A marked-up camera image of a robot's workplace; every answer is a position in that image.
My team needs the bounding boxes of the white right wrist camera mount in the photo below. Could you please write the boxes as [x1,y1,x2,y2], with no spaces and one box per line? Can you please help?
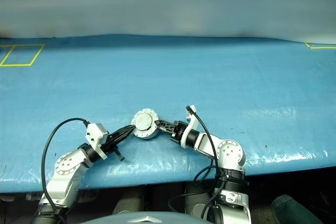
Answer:
[180,104,201,148]

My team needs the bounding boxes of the blue plastic table cover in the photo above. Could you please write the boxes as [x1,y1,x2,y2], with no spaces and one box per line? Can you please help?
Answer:
[0,34,336,196]

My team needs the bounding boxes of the silver motor housing copper coils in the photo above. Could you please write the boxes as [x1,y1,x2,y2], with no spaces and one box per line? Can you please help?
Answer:
[132,125,159,140]

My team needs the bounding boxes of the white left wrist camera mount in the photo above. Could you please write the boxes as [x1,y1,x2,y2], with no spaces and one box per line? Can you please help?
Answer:
[85,123,109,159]

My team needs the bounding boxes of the round silver metal flange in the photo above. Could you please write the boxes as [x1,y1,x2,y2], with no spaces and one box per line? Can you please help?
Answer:
[131,108,160,133]

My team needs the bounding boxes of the dark green rounded object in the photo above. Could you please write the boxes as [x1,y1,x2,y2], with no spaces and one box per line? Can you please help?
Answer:
[270,194,325,224]

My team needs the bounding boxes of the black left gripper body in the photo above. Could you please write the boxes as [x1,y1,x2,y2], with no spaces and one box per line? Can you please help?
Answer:
[104,140,124,162]

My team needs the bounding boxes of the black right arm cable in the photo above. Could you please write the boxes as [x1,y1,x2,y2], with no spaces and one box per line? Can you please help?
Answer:
[167,105,228,221]

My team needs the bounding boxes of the dark grey rounded shape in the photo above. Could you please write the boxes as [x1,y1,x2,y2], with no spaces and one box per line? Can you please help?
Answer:
[112,192,145,215]
[183,182,218,217]

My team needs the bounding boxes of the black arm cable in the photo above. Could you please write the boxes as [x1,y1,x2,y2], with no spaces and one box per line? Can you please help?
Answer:
[41,118,90,224]
[167,105,228,221]

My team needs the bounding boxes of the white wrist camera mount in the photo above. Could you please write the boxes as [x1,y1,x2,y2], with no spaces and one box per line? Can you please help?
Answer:
[85,123,109,159]
[180,104,201,148]

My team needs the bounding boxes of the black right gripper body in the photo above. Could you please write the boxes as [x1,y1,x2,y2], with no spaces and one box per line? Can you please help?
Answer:
[170,121,188,145]

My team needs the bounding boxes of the grey robot torso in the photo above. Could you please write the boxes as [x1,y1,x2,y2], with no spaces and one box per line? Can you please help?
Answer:
[80,210,215,224]

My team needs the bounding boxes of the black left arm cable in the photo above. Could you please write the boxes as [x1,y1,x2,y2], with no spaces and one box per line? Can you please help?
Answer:
[41,118,90,224]

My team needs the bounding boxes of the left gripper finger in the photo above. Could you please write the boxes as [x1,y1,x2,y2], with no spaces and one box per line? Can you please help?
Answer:
[113,129,135,148]
[107,125,136,141]

